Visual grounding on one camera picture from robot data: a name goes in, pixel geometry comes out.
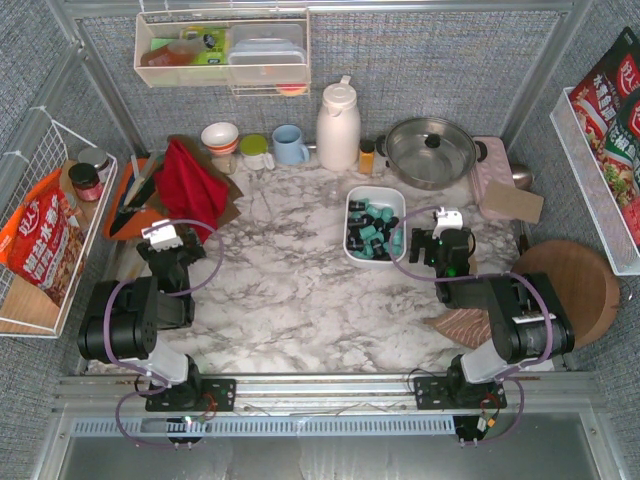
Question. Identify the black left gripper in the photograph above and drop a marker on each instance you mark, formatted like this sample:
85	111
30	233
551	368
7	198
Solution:
170	250

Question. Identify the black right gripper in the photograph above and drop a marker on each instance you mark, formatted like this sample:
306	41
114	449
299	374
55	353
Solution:
423	245

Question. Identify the striped pink knit cloth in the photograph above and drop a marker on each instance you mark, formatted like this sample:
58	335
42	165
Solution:
467	327

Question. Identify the white rectangular storage basket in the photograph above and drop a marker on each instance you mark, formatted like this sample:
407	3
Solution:
381	197

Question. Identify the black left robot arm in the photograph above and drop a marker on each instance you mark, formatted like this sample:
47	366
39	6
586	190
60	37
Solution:
122	327

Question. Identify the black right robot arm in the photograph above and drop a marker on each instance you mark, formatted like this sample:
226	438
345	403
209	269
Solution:
526	318

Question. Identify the brown cardboard on tray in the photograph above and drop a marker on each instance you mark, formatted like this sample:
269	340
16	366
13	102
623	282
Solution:
512	202

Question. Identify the red cloth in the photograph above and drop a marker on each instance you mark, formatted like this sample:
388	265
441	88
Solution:
188	190

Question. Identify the pink egg tray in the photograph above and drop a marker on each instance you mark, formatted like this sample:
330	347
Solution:
494	165

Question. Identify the steel pot with lid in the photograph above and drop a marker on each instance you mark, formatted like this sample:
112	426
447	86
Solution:
430	153

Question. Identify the red lid jar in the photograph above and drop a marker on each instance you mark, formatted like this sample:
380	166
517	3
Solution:
86	182

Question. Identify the orange spice bottle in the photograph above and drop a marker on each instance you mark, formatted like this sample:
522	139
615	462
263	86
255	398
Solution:
366	156

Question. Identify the orange snack bag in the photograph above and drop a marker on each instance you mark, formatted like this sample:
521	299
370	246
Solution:
38	242

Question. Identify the silver lid jar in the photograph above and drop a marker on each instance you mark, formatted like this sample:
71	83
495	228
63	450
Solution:
96	157

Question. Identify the white bowl with stripes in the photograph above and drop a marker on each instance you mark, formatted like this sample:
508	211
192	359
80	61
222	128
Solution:
220	137

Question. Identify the round wooden board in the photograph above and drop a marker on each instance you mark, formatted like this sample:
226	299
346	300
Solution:
583	281

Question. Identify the green lid glass jar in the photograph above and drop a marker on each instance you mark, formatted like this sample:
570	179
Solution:
255	153

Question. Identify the white thermos jug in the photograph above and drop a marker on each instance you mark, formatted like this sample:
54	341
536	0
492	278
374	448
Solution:
338	126

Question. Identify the light blue mug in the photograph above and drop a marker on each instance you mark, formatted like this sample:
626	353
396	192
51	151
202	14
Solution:
288	145

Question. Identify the red seasoning packet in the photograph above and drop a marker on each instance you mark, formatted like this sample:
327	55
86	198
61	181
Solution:
606	104

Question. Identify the clear plastic food container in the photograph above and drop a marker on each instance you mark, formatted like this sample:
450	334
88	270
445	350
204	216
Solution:
267	53

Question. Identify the white right wall basket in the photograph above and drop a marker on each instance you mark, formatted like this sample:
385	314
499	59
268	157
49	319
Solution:
620	249

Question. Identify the white wire side basket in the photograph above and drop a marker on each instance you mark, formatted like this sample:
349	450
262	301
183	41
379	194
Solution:
26	311

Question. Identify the white wall-mounted basket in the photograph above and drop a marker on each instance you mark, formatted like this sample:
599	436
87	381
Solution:
162	59

